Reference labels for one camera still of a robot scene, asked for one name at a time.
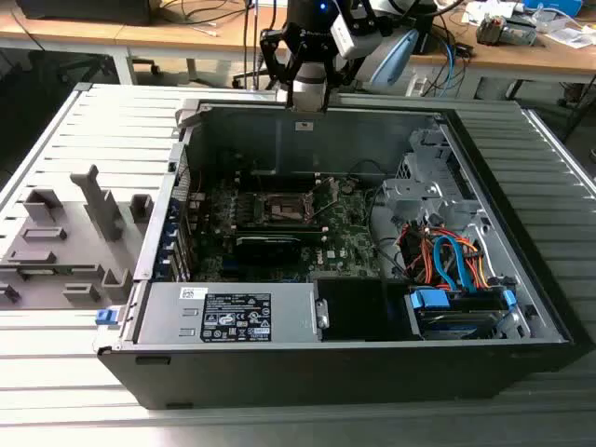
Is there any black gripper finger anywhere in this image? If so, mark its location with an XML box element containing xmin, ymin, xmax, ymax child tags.
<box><xmin>323</xmin><ymin>56</ymin><xmax>367</xmax><ymax>113</ymax></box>
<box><xmin>258</xmin><ymin>25</ymin><xmax>300</xmax><ymax>112</ymax></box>

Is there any silver CPU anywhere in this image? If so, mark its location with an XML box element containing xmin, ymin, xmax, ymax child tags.
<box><xmin>287</xmin><ymin>63</ymin><xmax>331</xmax><ymax>114</ymax></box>

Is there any CPU socket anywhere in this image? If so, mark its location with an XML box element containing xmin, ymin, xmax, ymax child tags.
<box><xmin>253</xmin><ymin>185</ymin><xmax>322</xmax><ymax>224</ymax></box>

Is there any CPU cooler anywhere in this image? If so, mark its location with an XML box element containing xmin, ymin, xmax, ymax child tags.
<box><xmin>475</xmin><ymin>12</ymin><xmax>511</xmax><ymax>47</ymax></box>

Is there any black speaker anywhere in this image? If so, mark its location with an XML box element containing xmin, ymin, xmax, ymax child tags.
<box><xmin>416</xmin><ymin>12</ymin><xmax>439</xmax><ymax>55</ymax></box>

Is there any silver metal drive cage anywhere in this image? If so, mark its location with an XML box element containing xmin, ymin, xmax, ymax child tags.
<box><xmin>379</xmin><ymin>128</ymin><xmax>494</xmax><ymax>234</ymax></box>

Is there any green motherboard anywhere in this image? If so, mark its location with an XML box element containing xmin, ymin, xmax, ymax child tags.
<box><xmin>185</xmin><ymin>171</ymin><xmax>387</xmax><ymax>285</ymax></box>

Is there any black graphics card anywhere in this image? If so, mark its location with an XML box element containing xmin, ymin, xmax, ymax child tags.
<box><xmin>232</xmin><ymin>234</ymin><xmax>304</xmax><ymax>267</ymax></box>

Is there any wooden desk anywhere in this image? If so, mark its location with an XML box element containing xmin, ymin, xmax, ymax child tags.
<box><xmin>0</xmin><ymin>0</ymin><xmax>290</xmax><ymax>89</ymax></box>
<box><xmin>409</xmin><ymin>0</ymin><xmax>596</xmax><ymax>102</ymax></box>

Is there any small metal box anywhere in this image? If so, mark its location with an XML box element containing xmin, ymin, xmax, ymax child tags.
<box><xmin>505</xmin><ymin>16</ymin><xmax>544</xmax><ymax>47</ymax></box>

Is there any black monitor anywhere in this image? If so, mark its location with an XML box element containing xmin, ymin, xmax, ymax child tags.
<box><xmin>16</xmin><ymin>0</ymin><xmax>155</xmax><ymax>27</ymax></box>

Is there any hard disk in blue carrier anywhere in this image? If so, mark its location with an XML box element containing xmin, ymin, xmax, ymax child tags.
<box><xmin>403</xmin><ymin>284</ymin><xmax>519</xmax><ymax>341</ymax></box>

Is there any blue box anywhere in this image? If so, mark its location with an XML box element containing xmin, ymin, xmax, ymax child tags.
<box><xmin>523</xmin><ymin>0</ymin><xmax>583</xmax><ymax>13</ymax></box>

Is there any grey power supply unit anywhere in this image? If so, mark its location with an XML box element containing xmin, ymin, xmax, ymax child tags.
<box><xmin>134</xmin><ymin>281</ymin><xmax>322</xmax><ymax>345</ymax></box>

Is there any grey parts rack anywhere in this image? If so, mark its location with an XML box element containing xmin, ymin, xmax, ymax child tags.
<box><xmin>0</xmin><ymin>163</ymin><xmax>155</xmax><ymax>311</ymax></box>

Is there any black PC case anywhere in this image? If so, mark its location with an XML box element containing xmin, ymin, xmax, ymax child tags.
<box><xmin>95</xmin><ymin>95</ymin><xmax>583</xmax><ymax>411</ymax></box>

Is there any green RAM stick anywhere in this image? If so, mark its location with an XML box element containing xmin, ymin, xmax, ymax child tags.
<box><xmin>16</xmin><ymin>264</ymin><xmax>102</xmax><ymax>277</ymax></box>

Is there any white wrist camera on bracket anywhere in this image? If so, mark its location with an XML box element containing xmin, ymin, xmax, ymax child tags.
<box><xmin>329</xmin><ymin>16</ymin><xmax>363</xmax><ymax>61</ymax></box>

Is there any blue network cable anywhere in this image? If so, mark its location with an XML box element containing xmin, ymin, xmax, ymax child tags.
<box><xmin>441</xmin><ymin>34</ymin><xmax>462</xmax><ymax>94</ymax></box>

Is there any blue flat wire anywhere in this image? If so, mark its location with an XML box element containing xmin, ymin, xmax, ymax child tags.
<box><xmin>432</xmin><ymin>235</ymin><xmax>479</xmax><ymax>294</ymax></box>

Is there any orange wire bundle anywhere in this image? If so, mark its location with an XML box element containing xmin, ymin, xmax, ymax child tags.
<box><xmin>398</xmin><ymin>223</ymin><xmax>494</xmax><ymax>292</ymax></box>

